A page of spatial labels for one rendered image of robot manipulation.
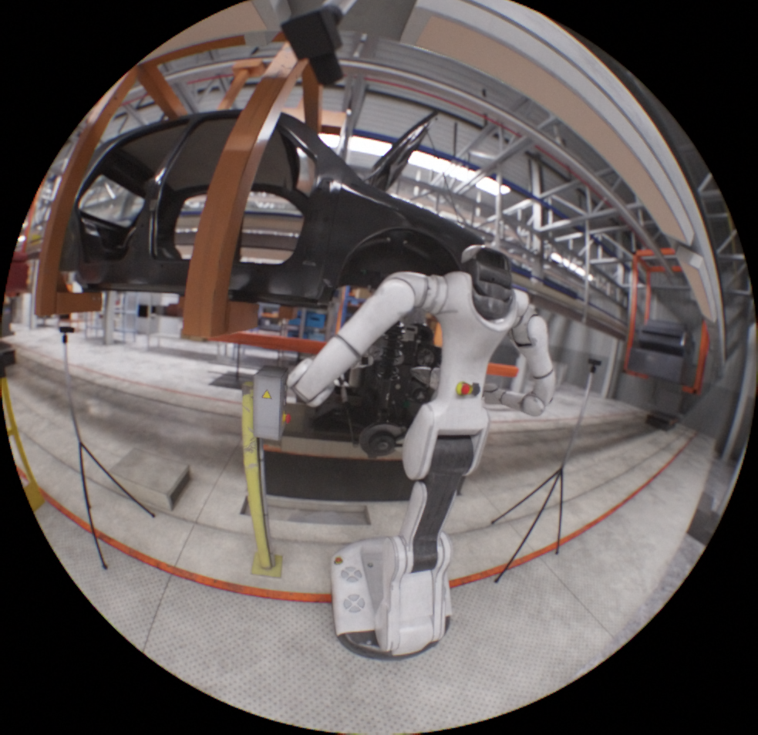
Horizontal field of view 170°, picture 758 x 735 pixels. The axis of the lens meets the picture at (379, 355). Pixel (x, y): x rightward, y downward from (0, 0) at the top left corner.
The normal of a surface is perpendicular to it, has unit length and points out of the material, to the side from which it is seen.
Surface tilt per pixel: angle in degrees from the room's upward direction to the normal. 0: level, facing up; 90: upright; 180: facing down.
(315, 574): 0
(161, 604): 0
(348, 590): 38
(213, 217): 90
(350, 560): 0
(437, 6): 117
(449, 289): 88
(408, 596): 48
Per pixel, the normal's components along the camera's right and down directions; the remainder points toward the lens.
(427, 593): 0.26, -0.52
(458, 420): 0.23, -0.01
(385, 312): 0.07, 0.23
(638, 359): -0.97, -0.12
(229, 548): 0.15, -0.98
